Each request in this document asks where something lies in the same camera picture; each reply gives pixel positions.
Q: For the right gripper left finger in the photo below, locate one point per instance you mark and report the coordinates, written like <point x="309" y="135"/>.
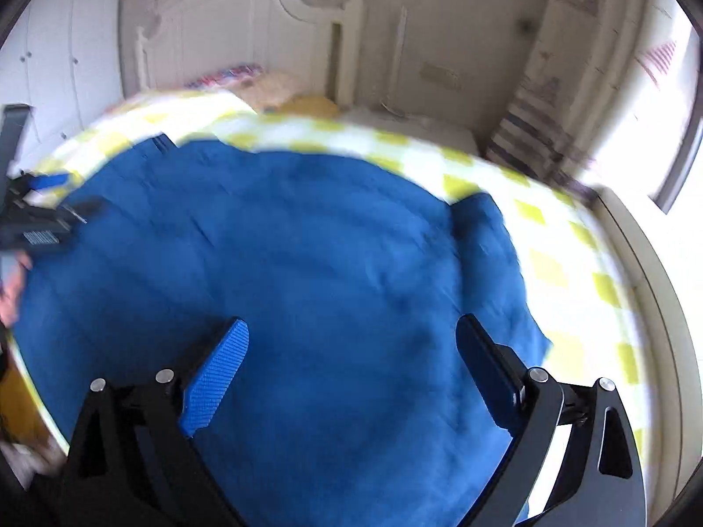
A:
<point x="131" y="459"/>

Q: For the yellow white checkered bed quilt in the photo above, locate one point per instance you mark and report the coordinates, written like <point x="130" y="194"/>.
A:
<point x="576" y="291"/>

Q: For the white wooden headboard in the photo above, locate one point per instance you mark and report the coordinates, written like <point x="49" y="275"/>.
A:
<point x="191" y="38"/>

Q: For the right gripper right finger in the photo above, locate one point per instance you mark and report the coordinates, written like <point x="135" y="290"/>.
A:
<point x="599" y="482"/>

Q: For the patterned cartoon curtain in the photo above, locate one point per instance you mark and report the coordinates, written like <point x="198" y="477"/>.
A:
<point x="605" y="98"/>

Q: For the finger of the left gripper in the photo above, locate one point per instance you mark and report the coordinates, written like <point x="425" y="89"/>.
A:
<point x="47" y="181"/>
<point x="81" y="211"/>

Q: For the white bedside table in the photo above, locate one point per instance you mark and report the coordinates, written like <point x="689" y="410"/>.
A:
<point x="420" y="127"/>

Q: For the white wardrobe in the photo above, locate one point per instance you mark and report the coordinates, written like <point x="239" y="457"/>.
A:
<point x="61" y="59"/>

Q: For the peach checkered pillow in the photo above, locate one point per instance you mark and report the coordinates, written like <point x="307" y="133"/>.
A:
<point x="269" y="91"/>

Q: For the person left hand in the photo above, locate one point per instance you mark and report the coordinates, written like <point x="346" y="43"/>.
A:
<point x="12" y="286"/>

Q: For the silver standing lamp pole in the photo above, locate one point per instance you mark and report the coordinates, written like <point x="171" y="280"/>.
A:
<point x="397" y="58"/>

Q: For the colourful patterned pillow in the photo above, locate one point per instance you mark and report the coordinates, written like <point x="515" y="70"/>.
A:
<point x="232" y="76"/>

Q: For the blue quilted puffer jacket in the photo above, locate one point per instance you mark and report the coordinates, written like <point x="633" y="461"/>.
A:
<point x="353" y="406"/>

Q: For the window with dark frame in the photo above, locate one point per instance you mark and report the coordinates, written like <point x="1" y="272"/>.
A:
<point x="686" y="148"/>

